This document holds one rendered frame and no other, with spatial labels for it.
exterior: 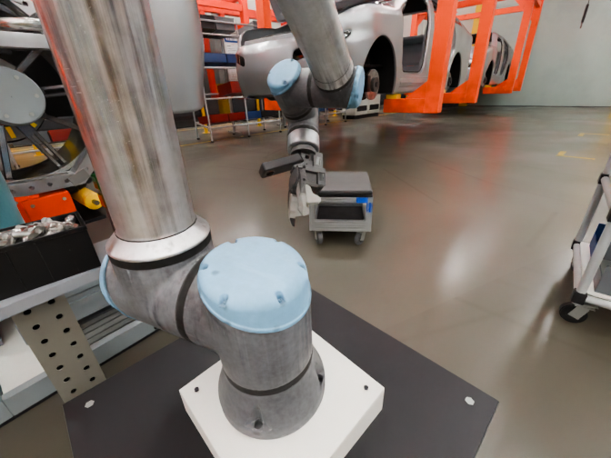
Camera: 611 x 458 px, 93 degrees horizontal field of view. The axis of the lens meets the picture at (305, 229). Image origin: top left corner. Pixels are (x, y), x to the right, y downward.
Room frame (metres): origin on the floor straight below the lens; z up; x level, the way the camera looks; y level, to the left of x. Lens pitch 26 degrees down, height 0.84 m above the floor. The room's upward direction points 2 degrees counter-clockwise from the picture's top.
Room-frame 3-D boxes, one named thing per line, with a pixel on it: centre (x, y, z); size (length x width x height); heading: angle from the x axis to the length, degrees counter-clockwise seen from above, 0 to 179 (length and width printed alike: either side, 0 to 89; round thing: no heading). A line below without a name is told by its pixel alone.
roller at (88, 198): (1.05, 0.83, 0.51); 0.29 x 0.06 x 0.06; 50
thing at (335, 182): (1.69, -0.23, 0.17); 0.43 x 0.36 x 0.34; 172
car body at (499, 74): (10.14, -5.18, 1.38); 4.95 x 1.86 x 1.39; 140
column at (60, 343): (0.58, 0.68, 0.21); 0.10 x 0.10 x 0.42; 50
